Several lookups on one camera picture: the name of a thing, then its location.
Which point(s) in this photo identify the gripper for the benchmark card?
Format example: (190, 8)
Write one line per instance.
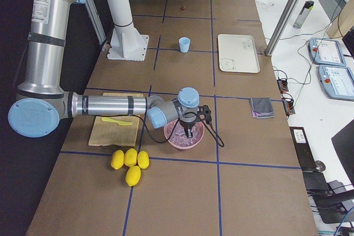
(187, 124)

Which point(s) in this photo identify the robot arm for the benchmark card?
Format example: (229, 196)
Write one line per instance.
(42, 103)

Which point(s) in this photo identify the pink bowl of ice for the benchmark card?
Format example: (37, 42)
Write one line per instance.
(178, 137)

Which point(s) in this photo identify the light blue plastic cup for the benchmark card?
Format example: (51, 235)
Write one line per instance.
(184, 44)

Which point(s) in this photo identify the yellow lemon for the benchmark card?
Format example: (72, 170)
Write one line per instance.
(143, 159)
(130, 157)
(117, 159)
(133, 175)

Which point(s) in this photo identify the yellow plastic knife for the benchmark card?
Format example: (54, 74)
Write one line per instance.
(119, 122)

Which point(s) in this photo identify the grey folded cloth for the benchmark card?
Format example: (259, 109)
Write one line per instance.
(262, 108)

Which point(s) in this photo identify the wooden cutting board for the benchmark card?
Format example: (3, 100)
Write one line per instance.
(114, 131)

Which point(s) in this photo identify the cream bear tray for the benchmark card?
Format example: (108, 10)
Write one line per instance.
(237, 53)

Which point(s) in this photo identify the black usb hub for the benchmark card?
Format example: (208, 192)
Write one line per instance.
(288, 104)
(282, 85)

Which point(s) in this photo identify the white pillar with base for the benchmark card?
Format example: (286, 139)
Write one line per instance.
(126, 42)

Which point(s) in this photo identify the black box with label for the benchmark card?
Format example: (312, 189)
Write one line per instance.
(302, 148)

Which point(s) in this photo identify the lower blue teach pendant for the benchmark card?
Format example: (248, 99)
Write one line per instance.
(337, 81)

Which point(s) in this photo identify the blue teach pendant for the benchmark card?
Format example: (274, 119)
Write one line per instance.
(337, 81)
(326, 52)

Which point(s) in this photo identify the upper blue teach pendant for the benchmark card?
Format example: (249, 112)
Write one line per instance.
(326, 52)

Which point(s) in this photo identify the clear water bottle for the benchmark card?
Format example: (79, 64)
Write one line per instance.
(302, 16)

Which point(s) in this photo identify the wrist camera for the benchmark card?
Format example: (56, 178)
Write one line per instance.
(204, 114)

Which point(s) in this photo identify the aluminium frame post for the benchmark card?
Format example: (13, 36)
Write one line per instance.
(280, 27)

